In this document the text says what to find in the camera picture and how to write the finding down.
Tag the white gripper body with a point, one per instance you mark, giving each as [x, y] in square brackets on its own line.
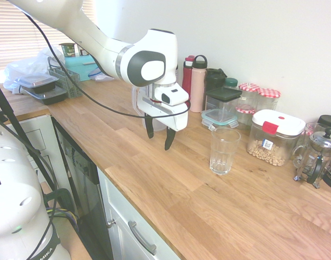
[170, 117]

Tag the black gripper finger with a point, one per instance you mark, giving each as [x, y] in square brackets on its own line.
[169, 138]
[149, 127]

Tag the clear pitcher with blue lid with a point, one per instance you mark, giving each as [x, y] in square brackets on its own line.
[158, 126]

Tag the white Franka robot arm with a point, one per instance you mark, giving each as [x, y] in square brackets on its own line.
[100, 43]

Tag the red water bottle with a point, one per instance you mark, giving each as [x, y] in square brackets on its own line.
[187, 78]

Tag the pink bottle with black cap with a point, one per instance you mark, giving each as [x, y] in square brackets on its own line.
[197, 89]

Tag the glass container with teal lid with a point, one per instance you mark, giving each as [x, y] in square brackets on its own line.
[219, 117]

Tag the clear drinking glass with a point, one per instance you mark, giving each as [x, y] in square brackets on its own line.
[224, 151]

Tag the black shaker bottle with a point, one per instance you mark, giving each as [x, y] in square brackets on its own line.
[214, 80]

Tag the square container with black lid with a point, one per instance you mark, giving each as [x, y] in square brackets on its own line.
[223, 93]

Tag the jar with green lid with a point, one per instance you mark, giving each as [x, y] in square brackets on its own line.
[231, 82]

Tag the clear zip bag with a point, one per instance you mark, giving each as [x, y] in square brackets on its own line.
[98, 77]

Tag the small jar red checked lid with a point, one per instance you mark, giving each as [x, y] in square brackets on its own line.
[245, 109]

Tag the steel dishwasher front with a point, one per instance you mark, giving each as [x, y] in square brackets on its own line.
[81, 168]

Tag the white cabinet front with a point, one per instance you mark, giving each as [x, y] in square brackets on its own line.
[122, 205]

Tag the tall jar red checked lid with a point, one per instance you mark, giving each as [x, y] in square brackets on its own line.
[269, 93]
[249, 87]

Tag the grey cutlery basket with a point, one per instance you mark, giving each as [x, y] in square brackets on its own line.
[73, 88]

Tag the small white stick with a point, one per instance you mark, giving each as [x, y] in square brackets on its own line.
[88, 63]

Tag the teal box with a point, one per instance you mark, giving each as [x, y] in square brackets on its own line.
[78, 69]

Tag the brown paper cup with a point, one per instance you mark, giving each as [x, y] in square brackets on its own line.
[83, 52]

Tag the metal cabinet knob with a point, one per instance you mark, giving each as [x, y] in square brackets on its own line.
[110, 223]

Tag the cereal container with white lid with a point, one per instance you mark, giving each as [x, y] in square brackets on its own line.
[279, 122]

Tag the green clamp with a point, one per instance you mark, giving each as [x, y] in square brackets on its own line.
[63, 193]

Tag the green paper cup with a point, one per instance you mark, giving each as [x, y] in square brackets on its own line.
[67, 51]

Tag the white plastic bag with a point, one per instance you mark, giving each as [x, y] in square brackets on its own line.
[27, 67]

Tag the clear glass jar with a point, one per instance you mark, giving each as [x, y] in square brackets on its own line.
[310, 128]

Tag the glass French press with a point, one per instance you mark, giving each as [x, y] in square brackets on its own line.
[323, 146]

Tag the beige window blinds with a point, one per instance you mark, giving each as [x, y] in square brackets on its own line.
[13, 35]

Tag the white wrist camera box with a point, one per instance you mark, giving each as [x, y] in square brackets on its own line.
[174, 94]

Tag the black camera stand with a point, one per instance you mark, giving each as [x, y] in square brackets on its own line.
[8, 108]

